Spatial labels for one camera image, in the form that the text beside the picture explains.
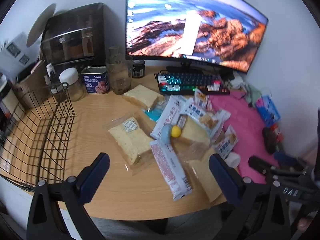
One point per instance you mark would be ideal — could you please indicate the packaged bread slice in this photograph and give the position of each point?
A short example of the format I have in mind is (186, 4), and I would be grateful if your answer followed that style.
(207, 175)
(193, 132)
(142, 96)

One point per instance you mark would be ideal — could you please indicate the white bottle cap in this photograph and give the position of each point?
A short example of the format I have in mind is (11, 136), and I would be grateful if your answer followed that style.
(233, 160)

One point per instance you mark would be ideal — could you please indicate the dark cosmetics organizer cabinet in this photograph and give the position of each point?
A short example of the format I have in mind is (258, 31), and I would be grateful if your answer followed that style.
(75, 35)

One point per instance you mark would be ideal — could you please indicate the backlit mechanical keyboard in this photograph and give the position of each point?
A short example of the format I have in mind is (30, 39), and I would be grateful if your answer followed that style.
(190, 82)

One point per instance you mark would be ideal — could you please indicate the pink desk mat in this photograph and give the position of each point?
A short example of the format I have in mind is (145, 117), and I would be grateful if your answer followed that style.
(245, 125)

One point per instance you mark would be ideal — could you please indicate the light blue round object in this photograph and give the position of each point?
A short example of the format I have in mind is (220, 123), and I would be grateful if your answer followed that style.
(165, 135)

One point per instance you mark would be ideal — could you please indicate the brown woven storage basket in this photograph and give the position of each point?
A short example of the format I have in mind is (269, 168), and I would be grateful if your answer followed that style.
(30, 85)

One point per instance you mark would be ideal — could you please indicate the yellow ball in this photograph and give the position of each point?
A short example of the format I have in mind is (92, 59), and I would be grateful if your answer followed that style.
(176, 131)

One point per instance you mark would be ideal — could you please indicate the large cracker snack packet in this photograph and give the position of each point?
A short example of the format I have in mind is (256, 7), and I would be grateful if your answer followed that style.
(210, 121)

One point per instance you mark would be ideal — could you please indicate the red small box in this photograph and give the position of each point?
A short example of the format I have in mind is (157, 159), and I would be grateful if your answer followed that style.
(278, 132)

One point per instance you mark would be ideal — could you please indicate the blue luncheon meat can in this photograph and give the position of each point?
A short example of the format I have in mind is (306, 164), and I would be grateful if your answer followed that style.
(96, 82)

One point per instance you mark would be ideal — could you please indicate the blue plastic packet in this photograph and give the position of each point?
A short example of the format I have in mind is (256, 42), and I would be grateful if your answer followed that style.
(268, 111)

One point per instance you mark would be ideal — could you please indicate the green cloth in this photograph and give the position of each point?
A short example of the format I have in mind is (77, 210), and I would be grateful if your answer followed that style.
(252, 93)

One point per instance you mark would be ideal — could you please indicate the person's grey trousers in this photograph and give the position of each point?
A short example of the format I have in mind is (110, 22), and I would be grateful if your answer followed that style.
(125, 230)

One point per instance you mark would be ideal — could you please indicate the long white snack packet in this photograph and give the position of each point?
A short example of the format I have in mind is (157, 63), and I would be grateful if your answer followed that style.
(170, 112)

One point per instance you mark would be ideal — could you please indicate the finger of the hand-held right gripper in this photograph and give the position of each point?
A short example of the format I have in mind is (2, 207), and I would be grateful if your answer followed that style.
(260, 165)
(286, 158)

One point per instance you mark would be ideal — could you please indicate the bread packet with desiccant sachet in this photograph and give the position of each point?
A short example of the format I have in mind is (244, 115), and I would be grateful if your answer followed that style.
(127, 140)

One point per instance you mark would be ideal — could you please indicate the glass jar with white lid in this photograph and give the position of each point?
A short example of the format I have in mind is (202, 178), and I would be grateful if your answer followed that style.
(70, 78)

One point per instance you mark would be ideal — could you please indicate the tall drinking glass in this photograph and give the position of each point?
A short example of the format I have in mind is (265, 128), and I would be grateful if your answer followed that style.
(120, 77)

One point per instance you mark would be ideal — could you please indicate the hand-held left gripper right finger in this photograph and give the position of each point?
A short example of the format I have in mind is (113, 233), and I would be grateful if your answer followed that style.
(223, 177)

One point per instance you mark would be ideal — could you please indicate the curved computer monitor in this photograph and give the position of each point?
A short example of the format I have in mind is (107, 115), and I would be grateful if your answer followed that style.
(195, 25)

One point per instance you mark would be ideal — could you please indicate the long packet with red print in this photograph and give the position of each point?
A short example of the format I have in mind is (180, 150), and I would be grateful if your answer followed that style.
(170, 170)

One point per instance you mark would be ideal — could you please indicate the small black jar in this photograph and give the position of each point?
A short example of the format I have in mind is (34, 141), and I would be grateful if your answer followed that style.
(138, 68)

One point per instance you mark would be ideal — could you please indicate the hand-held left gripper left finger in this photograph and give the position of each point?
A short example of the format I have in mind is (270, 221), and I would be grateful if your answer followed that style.
(93, 177)

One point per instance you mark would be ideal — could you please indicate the round white mirror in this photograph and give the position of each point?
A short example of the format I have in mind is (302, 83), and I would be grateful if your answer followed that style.
(41, 25)

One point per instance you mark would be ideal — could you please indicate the small cracker snack packet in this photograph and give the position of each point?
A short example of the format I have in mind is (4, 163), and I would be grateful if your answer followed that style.
(227, 142)
(202, 98)

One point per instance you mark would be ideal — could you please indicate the clear pump bottle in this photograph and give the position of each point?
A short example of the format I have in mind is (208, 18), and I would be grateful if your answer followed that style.
(50, 70)

